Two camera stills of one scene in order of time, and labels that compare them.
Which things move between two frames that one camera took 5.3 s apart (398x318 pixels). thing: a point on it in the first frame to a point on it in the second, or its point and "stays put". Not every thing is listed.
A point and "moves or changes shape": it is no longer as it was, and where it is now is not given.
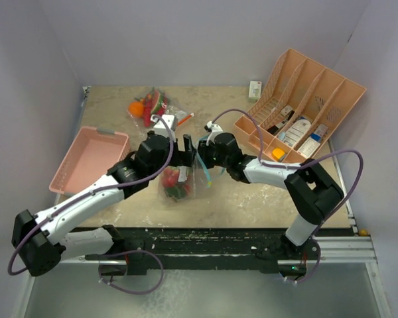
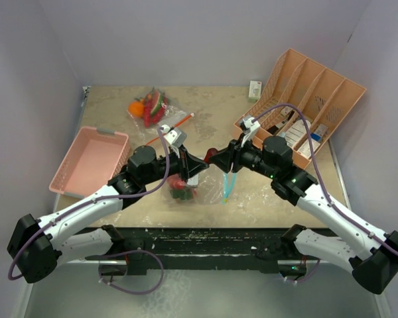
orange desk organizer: [296, 108] stays put
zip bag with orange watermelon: [155, 102] stays put
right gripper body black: [209, 154] to [243, 155]
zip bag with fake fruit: [179, 183] moves or changes shape
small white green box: [255, 91] stays put
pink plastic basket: [93, 152] stays put
